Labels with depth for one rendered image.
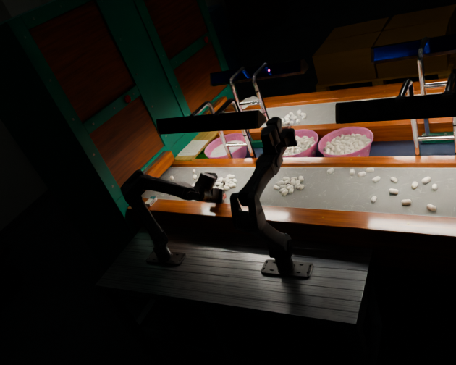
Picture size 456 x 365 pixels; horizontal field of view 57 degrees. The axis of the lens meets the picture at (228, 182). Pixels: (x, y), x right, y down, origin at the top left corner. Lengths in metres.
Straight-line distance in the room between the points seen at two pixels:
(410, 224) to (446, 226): 0.11
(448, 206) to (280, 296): 0.68
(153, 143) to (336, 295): 1.41
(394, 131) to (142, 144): 1.33
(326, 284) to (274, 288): 0.19
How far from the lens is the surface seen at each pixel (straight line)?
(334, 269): 1.61
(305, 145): 2.25
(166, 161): 2.42
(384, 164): 1.92
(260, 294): 1.61
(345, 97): 2.59
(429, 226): 1.58
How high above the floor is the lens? 1.82
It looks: 30 degrees down
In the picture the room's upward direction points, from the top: 22 degrees counter-clockwise
